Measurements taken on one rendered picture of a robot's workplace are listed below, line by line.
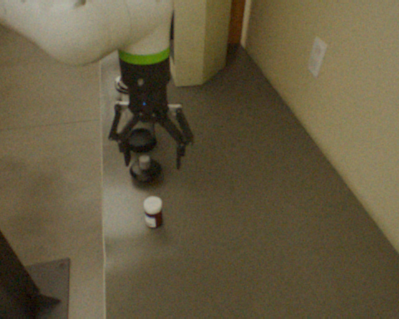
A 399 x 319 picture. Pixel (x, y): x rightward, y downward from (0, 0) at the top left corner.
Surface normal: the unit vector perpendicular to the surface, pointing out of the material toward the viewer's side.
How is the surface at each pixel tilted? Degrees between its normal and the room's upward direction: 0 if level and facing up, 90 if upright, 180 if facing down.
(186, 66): 90
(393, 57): 90
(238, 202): 0
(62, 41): 87
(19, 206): 0
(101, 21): 73
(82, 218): 0
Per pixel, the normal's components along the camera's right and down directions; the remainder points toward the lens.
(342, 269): 0.04, -0.73
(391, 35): -0.97, 0.13
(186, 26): 0.22, 0.67
